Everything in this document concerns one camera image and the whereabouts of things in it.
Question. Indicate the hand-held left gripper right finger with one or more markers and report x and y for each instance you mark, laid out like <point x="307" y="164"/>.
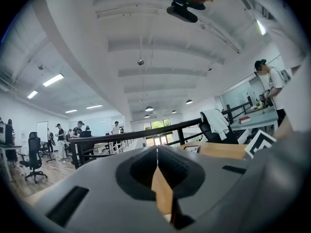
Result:
<point x="213" y="178"/>

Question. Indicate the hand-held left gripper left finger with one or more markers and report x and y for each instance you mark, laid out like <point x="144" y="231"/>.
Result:
<point x="102" y="178"/>

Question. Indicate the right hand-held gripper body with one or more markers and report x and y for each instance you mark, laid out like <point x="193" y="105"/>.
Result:
<point x="262" y="139"/>

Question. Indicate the person's right forearm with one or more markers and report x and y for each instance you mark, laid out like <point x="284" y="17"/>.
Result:
<point x="284" y="130"/>

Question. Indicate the light blue desk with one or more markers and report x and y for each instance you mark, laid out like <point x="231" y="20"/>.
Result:
<point x="262" y="116"/>

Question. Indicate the red book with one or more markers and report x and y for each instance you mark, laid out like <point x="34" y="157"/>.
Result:
<point x="245" y="120"/>

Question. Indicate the black curved railing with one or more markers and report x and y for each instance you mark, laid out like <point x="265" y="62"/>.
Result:
<point x="75" y="154"/>

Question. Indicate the black framed deer picture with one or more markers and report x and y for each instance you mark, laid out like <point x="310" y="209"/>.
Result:
<point x="192" y="149"/>

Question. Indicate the black office chair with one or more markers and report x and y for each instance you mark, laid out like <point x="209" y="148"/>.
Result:
<point x="34" y="147"/>
<point x="211" y="135"/>

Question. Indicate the person's white t-shirt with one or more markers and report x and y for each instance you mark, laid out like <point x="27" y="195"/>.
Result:
<point x="298" y="101"/>

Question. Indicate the ceiling light panel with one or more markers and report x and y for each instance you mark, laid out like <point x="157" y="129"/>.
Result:
<point x="94" y="106"/>
<point x="53" y="79"/>
<point x="32" y="94"/>
<point x="71" y="111"/>
<point x="261" y="27"/>

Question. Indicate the whiteboard on stand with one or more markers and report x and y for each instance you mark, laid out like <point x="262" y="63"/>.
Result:
<point x="42" y="131"/>

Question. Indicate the large window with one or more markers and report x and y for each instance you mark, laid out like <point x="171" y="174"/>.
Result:
<point x="158" y="124"/>

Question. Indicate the white desk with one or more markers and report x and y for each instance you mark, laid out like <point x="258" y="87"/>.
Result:
<point x="9" y="147"/>

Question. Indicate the black computer monitor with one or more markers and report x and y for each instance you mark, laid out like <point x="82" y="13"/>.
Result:
<point x="6" y="133"/>

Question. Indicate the round ceiling sensor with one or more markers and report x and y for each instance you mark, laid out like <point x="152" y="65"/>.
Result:
<point x="40" y="67"/>
<point x="141" y="62"/>

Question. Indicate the black head-worn camera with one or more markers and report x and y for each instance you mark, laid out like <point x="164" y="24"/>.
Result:
<point x="182" y="13"/>

